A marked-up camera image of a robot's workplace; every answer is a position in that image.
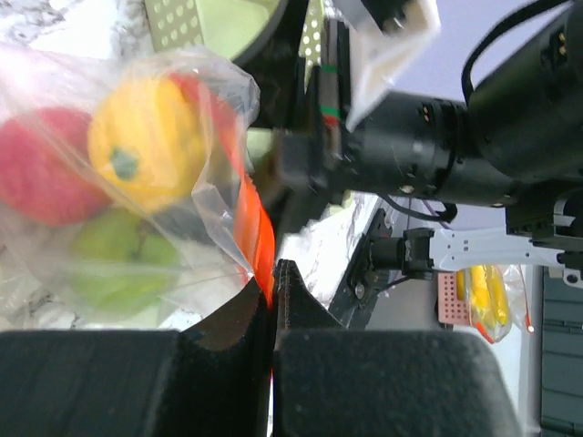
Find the pale green plastic basket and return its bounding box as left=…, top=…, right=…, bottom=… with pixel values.
left=146, top=1, right=322, bottom=144

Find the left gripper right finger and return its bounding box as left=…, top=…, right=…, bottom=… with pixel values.
left=273, top=260, right=522, bottom=436

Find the clear bag orange slider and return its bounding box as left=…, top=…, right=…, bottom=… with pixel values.
left=1, top=45, right=274, bottom=330

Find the background bag of yellow food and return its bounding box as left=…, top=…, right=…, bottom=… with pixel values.
left=455, top=264, right=535, bottom=344

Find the yellow toy lemon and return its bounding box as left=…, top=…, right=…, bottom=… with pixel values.
left=87, top=77, right=210, bottom=213

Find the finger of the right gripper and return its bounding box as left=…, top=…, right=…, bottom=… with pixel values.
left=235, top=0, right=309, bottom=131

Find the light green toy apple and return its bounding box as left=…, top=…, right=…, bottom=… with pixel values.
left=67, top=208, right=181, bottom=317

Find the pink perforated background basket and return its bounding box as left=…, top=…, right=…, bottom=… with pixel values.
left=437, top=273, right=470, bottom=326

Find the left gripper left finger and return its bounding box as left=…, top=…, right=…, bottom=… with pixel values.
left=1, top=282, right=269, bottom=436

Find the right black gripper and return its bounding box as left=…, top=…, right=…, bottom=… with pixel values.
left=275, top=1, right=582, bottom=237

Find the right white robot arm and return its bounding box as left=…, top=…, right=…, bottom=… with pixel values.
left=237, top=1, right=582, bottom=328

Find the red toy apple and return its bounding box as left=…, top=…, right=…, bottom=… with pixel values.
left=1, top=107, right=111, bottom=226

